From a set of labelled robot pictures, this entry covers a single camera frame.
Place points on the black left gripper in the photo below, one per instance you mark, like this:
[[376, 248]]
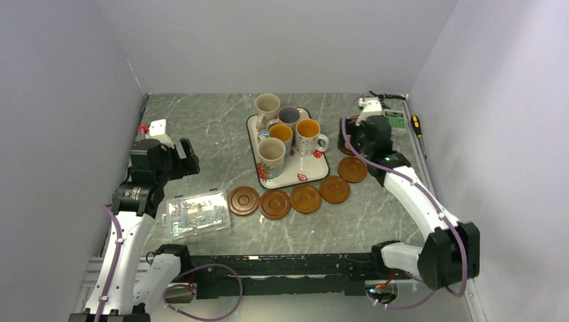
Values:
[[185, 166]]

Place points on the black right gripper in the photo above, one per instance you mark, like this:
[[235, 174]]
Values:
[[353, 129]]

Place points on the brown wooden coaster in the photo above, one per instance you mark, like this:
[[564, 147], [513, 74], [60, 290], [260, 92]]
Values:
[[243, 201], [346, 151], [335, 189], [305, 198], [275, 205], [352, 169]]

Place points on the white mug orange inside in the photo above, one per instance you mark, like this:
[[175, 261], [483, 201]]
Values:
[[309, 138]]

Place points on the clear plastic parts box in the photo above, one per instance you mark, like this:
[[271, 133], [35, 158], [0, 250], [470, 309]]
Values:
[[187, 216]]

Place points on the cream patterned mug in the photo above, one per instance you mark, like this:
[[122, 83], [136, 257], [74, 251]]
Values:
[[272, 153]]

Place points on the pink mug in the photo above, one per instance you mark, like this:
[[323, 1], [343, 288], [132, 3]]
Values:
[[353, 118]]

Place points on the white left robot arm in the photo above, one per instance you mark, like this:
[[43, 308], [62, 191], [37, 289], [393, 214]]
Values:
[[133, 209]]

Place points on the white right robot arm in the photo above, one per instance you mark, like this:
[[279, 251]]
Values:
[[450, 253]]

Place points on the white green electronic device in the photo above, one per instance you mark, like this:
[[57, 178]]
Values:
[[397, 121]]

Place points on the black pliers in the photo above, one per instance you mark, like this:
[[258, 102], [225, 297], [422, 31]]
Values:
[[383, 96]]

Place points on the yellow black screwdriver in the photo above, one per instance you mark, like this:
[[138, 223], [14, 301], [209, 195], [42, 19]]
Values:
[[416, 126]]

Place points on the white serving tray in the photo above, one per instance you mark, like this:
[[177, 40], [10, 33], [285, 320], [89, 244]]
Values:
[[297, 168]]

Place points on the grey purple mug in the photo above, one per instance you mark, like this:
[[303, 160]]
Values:
[[288, 116]]

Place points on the blue mug yellow inside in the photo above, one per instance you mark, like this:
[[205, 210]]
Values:
[[279, 131]]

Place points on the cream mug outside tray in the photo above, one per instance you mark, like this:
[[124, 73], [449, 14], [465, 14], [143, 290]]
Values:
[[267, 106]]

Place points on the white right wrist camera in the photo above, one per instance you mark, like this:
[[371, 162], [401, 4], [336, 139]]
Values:
[[369, 106]]

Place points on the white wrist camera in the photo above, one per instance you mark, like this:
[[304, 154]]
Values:
[[156, 130], [369, 106]]

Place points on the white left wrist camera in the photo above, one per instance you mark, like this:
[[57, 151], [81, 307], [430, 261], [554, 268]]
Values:
[[156, 130]]

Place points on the aluminium frame rail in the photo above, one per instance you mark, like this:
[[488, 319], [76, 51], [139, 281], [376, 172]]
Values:
[[422, 162]]

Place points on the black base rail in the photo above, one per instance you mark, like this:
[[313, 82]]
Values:
[[351, 274]]

